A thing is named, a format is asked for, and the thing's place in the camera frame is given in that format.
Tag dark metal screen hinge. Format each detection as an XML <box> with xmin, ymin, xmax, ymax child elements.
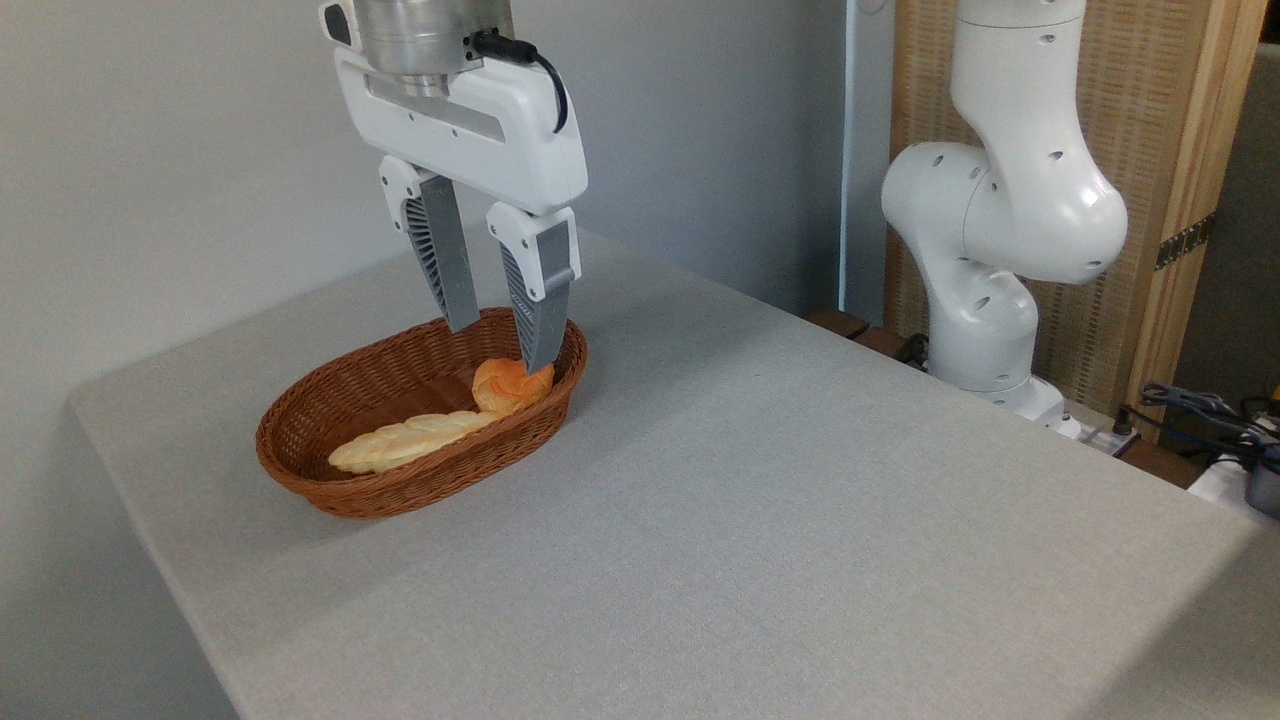
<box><xmin>1155</xmin><ymin>212</ymin><xmax>1218</xmax><ymax>272</ymax></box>

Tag bundle of dark cables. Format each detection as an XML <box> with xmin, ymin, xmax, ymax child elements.
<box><xmin>1125</xmin><ymin>381</ymin><xmax>1280</xmax><ymax>463</ymax></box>

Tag pale braided bread loaf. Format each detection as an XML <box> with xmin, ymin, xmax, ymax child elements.
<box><xmin>328</xmin><ymin>410</ymin><xmax>503</xmax><ymax>476</ymax></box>

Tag woven wooden folding screen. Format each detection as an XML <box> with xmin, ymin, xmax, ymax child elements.
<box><xmin>885</xmin><ymin>0</ymin><xmax>1269</xmax><ymax>443</ymax></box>

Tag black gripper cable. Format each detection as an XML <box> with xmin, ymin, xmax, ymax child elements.
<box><xmin>468</xmin><ymin>30</ymin><xmax>570</xmax><ymax>135</ymax></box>

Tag white vertical wall trim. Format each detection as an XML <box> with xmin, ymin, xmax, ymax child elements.
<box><xmin>840</xmin><ymin>0</ymin><xmax>897</xmax><ymax>323</ymax></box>

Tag round orange bread roll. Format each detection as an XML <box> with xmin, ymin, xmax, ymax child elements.
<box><xmin>472</xmin><ymin>357</ymin><xmax>556</xmax><ymax>416</ymax></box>

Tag brown wooden base board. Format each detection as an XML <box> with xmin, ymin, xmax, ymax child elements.
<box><xmin>804</xmin><ymin>307</ymin><xmax>933</xmax><ymax>373</ymax></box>

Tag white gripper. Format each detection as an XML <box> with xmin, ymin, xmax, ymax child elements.
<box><xmin>333</xmin><ymin>47</ymin><xmax>589</xmax><ymax>375</ymax></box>

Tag brown wicker basket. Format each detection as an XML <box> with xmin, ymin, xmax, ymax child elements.
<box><xmin>255</xmin><ymin>308</ymin><xmax>589</xmax><ymax>520</ymax></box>

